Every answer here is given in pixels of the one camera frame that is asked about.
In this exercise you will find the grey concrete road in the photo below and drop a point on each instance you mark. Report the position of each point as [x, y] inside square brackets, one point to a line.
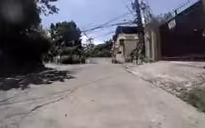
[100, 100]

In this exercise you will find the dark leafy tree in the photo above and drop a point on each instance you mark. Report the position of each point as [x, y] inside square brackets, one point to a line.
[16, 36]

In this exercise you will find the utility pole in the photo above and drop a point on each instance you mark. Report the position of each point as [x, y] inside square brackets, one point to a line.
[139, 30]

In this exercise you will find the small tan building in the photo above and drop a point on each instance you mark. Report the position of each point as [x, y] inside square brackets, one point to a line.
[125, 43]

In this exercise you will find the building with dark gate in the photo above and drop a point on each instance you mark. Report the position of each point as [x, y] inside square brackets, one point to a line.
[183, 33]

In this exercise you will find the green bush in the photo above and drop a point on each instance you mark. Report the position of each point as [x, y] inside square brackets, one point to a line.
[71, 59]

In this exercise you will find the dirt and grass verge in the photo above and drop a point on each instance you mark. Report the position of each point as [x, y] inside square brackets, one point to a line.
[180, 78]

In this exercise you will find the dark green tree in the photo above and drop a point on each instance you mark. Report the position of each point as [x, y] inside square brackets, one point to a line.
[66, 36]

